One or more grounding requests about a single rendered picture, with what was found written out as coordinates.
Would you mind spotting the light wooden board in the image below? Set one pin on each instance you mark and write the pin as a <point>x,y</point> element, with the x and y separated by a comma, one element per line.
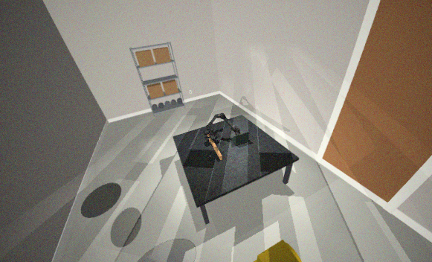
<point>216,149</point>

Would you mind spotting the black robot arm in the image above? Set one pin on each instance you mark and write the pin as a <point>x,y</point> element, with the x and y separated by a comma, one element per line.
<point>222,116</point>

